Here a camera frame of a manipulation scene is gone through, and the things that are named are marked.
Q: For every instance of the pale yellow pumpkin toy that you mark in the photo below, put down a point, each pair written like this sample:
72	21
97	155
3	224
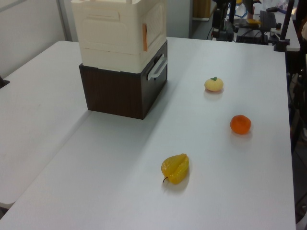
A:
214	85

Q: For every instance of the black flat electronics box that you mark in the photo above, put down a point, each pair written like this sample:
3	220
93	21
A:
251	37

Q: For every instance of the dark brown drawer box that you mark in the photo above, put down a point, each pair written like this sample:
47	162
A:
112	93

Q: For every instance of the yellow flat item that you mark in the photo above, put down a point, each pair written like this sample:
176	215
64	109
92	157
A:
254	22

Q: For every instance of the orange toy tangerine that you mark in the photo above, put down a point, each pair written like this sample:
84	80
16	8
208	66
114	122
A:
240	124

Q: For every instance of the black camera pole with clamp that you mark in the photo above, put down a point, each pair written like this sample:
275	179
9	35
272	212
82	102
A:
285	28

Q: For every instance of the cream plastic cabinet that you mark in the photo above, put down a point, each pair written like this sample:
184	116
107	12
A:
108	36

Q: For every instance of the black equipment stand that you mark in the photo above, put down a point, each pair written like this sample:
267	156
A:
221	21

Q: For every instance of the small black mount base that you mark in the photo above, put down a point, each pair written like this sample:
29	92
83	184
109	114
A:
3	82

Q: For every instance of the yellow toy starfruit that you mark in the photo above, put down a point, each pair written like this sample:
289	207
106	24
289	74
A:
176	169

